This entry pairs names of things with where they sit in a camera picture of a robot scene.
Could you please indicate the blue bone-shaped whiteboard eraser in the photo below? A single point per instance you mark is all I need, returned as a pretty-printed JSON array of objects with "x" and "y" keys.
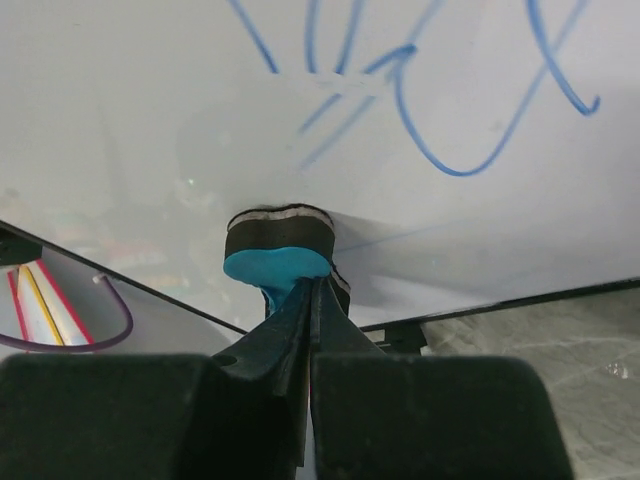
[{"x": 272, "y": 247}]

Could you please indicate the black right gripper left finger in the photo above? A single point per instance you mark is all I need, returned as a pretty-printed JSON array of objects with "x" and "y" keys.
[{"x": 237, "y": 414}]

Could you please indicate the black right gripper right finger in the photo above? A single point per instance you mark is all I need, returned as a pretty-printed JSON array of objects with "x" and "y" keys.
[{"x": 379, "y": 415}]

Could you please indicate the white whiteboard black frame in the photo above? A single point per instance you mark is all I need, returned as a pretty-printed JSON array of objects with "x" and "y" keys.
[{"x": 468, "y": 152}]

